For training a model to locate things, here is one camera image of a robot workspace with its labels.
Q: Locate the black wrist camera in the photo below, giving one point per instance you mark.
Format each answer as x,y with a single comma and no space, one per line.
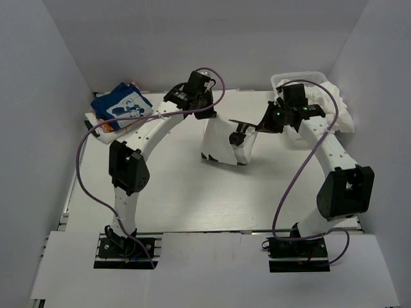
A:
294,96
196,89

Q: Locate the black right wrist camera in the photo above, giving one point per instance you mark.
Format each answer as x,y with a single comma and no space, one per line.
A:
294,96

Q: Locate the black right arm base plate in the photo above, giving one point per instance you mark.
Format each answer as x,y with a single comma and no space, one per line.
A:
296,257

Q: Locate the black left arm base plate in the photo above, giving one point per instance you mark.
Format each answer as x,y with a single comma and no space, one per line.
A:
109,256

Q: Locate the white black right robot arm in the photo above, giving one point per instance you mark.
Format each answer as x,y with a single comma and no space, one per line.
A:
347,188

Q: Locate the white t-shirt with black print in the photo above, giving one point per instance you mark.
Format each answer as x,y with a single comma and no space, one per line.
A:
228,141

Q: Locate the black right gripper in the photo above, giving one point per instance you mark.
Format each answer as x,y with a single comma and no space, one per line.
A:
266,124

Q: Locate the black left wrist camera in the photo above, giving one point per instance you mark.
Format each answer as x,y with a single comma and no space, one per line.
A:
196,89

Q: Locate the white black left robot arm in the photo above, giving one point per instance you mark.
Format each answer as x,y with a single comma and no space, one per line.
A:
127,159

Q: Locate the blue mickey print folded t-shirt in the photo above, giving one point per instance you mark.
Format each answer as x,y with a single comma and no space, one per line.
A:
125,101

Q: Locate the white crumpled t-shirt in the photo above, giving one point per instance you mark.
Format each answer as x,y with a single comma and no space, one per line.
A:
327,96

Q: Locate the white folded t-shirt stack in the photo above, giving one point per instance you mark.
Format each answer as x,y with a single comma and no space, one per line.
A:
99,133

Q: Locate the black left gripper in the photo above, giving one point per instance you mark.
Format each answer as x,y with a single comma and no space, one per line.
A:
209,113

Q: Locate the white plastic laundry basket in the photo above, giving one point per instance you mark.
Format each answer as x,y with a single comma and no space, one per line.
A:
293,140

